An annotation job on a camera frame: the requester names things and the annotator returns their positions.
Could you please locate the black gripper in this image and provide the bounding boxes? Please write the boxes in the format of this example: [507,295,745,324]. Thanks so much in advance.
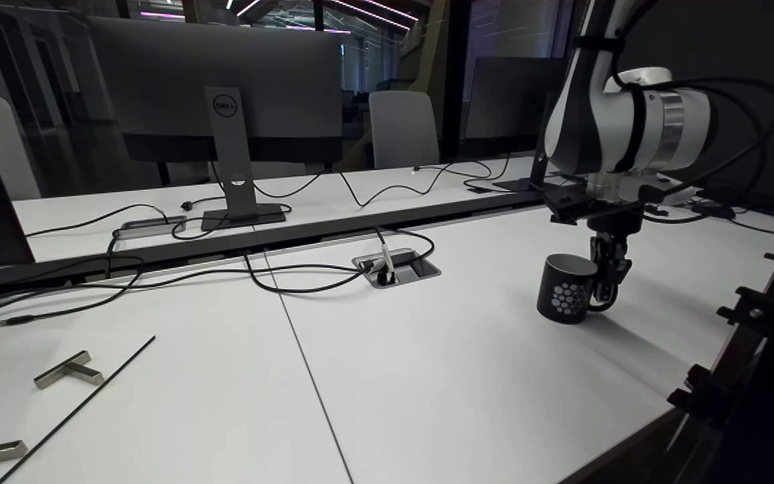
[585,209,646,312]

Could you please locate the long black desk cable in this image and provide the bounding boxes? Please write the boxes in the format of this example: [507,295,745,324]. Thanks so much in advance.
[251,158,507,209]

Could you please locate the grey usb hub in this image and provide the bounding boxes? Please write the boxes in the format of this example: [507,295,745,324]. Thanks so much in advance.
[118,211,190,234]

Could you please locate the black charger cable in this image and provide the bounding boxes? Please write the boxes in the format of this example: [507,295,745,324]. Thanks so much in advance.
[21,202,174,242]

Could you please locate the black cable with loose plug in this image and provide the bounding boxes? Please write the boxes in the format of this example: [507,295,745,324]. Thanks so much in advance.
[0,264,255,328]

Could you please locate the black desk divider rail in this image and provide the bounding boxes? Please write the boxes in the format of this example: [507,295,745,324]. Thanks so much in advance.
[0,172,585,297]

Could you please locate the black looped outlet cable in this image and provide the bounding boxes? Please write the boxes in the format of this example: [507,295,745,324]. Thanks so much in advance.
[243,225,437,295]

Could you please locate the black and white mug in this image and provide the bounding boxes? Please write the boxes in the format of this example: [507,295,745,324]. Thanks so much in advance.
[535,253,621,324]

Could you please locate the white chair with narrow back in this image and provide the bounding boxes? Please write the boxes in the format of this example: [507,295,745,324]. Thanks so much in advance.
[366,88,444,172]

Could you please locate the silver table power outlet box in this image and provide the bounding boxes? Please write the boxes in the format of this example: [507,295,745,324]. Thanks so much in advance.
[350,244,444,289]

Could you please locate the black power adapter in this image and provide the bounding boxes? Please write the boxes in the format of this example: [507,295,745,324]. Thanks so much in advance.
[691,197,738,223]

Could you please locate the black arched outlet cable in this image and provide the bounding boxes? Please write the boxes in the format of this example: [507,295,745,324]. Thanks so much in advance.
[72,229,363,289]

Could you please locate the Dell monitor with silver stand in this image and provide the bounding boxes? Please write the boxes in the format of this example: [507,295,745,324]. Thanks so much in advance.
[83,12,346,234]

